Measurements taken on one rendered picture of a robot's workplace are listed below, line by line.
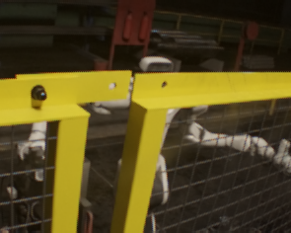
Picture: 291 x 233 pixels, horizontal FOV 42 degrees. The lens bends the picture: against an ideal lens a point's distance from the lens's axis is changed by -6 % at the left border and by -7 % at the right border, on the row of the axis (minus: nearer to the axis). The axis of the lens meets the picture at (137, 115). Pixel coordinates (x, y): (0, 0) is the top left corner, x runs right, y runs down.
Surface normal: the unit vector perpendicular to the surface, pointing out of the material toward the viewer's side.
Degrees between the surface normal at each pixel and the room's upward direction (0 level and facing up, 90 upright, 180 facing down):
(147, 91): 90
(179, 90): 90
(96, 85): 90
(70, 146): 90
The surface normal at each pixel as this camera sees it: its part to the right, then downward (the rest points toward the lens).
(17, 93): 0.58, 0.36
